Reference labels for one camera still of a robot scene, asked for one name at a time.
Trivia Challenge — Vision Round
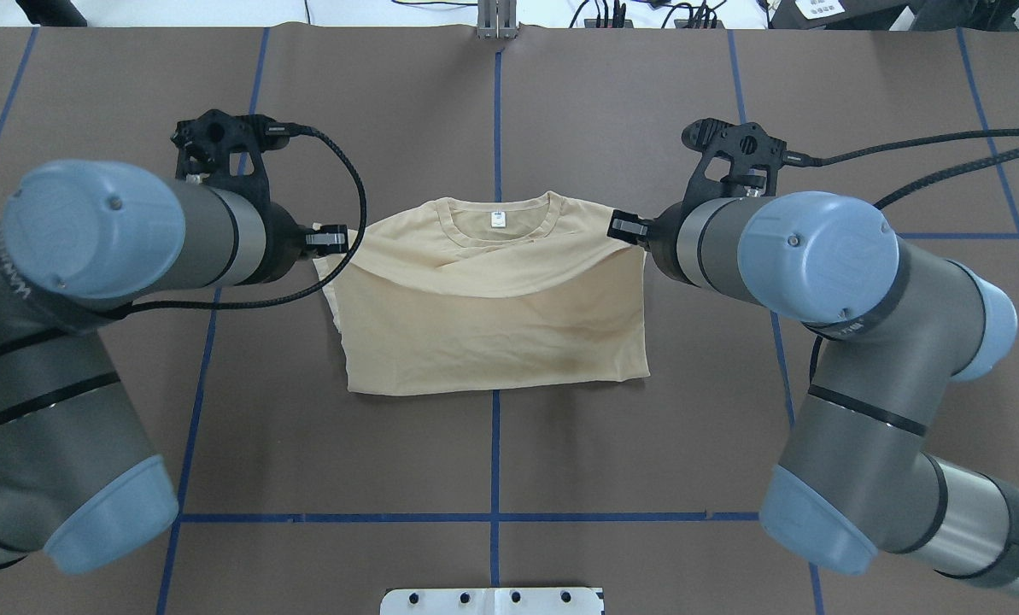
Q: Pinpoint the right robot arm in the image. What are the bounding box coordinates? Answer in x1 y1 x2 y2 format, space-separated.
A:
608 191 1019 598

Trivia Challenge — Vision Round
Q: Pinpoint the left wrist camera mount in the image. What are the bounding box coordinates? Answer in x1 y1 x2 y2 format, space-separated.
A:
170 109 294 205

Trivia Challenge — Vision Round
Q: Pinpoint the white pedestal base plate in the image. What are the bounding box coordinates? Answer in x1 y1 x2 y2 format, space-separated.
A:
379 588 606 614

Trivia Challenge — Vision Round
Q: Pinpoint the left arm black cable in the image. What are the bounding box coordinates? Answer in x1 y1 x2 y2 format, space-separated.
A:
103 122 369 321

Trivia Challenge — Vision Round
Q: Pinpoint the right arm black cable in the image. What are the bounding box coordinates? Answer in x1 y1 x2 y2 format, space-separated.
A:
784 126 1019 210

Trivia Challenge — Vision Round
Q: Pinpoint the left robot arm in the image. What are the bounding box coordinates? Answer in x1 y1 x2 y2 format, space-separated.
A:
0 160 362 575

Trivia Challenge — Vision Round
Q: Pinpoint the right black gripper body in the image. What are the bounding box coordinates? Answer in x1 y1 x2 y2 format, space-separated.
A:
647 203 701 281

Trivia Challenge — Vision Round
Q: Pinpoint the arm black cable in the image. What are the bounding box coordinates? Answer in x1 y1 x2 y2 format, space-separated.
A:
103 122 369 321
784 126 1019 210

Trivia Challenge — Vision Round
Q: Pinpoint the beige long sleeve shirt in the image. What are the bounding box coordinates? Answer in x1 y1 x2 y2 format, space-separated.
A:
314 191 650 396

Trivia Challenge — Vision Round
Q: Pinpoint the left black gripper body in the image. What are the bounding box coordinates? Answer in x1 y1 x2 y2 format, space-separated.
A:
261 203 307 283

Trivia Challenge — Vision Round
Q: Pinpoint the aluminium frame post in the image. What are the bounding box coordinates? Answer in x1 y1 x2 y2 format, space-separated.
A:
477 0 519 40

